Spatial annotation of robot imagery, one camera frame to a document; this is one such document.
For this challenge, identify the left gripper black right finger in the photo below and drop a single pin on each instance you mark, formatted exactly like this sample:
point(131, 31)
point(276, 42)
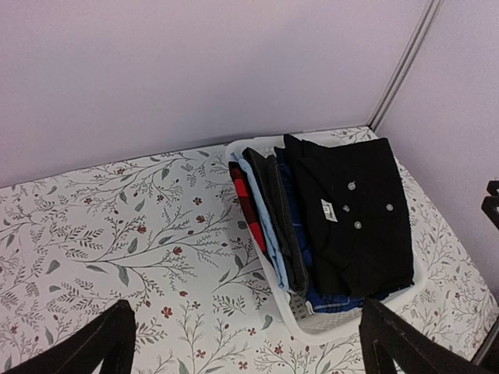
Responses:
point(389, 343)

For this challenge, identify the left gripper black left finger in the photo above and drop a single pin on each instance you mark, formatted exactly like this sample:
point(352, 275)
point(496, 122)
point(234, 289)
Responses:
point(108, 342)

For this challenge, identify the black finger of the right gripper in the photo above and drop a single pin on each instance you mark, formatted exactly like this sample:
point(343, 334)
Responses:
point(490, 204)

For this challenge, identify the black long sleeve shirt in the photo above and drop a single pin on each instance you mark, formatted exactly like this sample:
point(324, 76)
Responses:
point(355, 214)

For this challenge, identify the white plastic laundry basket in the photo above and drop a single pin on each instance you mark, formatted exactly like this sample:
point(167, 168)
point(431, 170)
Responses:
point(319, 328)

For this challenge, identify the blue plaid shirt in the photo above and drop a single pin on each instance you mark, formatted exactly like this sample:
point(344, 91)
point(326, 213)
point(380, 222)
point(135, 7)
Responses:
point(319, 303)

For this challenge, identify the red black plaid shirt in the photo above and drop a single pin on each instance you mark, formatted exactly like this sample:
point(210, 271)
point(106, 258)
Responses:
point(247, 202)

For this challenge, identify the dark grey folded shirt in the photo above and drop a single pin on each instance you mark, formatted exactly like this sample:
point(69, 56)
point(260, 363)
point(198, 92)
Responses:
point(268, 176)

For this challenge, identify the light blue folded shirt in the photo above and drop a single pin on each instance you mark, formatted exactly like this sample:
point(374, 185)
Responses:
point(273, 247)

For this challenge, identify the right aluminium corner post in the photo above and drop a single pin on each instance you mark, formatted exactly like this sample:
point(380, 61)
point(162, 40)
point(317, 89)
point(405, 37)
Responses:
point(405, 63)

